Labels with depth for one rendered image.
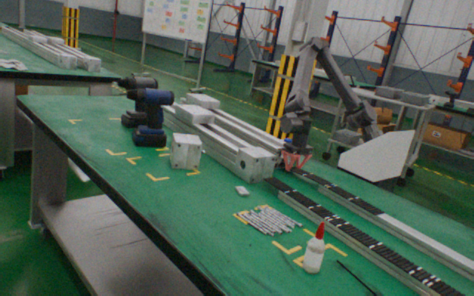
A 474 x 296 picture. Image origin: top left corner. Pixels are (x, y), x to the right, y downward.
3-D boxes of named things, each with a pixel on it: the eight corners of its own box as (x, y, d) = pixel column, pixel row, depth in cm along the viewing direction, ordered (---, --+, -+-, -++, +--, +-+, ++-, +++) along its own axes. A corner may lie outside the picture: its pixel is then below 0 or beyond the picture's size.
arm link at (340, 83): (326, 32, 162) (309, 45, 169) (312, 35, 152) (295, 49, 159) (379, 117, 159) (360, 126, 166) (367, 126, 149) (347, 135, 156)
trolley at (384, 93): (412, 177, 426) (442, 93, 399) (404, 188, 382) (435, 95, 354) (329, 149, 480) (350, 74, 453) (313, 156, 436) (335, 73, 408)
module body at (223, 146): (255, 170, 133) (259, 149, 130) (233, 173, 127) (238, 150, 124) (163, 112, 193) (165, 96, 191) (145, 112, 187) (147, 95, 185)
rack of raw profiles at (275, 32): (183, 61, 1251) (192, -6, 1191) (203, 63, 1312) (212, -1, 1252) (248, 81, 1027) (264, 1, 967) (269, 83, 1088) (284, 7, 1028)
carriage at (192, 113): (212, 129, 156) (215, 114, 154) (190, 129, 149) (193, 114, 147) (195, 118, 168) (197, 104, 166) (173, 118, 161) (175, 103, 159)
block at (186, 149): (204, 170, 124) (209, 144, 122) (172, 168, 121) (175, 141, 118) (200, 160, 134) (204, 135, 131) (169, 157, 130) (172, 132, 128)
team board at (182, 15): (129, 78, 725) (139, -26, 672) (147, 78, 769) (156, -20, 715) (191, 96, 664) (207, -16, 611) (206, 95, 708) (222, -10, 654)
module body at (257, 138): (291, 166, 144) (295, 146, 142) (272, 169, 138) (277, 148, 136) (193, 112, 204) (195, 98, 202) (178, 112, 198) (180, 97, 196)
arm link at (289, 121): (306, 96, 132) (290, 107, 138) (286, 95, 124) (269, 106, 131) (318, 126, 129) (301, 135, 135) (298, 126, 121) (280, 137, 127)
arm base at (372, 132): (393, 138, 156) (369, 148, 165) (385, 120, 158) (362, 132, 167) (383, 138, 150) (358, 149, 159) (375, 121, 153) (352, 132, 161)
